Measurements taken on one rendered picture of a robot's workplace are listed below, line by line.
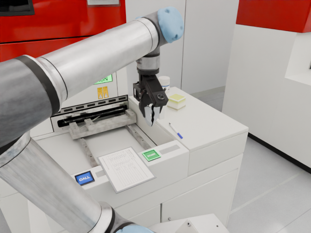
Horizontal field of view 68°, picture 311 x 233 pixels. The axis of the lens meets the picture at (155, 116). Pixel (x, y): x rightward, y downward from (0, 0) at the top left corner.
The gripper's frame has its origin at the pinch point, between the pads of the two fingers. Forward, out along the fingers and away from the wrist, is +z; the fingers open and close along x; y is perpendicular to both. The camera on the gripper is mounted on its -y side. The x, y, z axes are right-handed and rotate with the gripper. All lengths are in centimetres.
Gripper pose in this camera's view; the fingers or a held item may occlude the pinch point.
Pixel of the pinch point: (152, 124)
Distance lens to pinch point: 82.8
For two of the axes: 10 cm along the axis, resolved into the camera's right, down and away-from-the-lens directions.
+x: -8.7, 2.4, -4.4
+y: -5.0, -4.1, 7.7
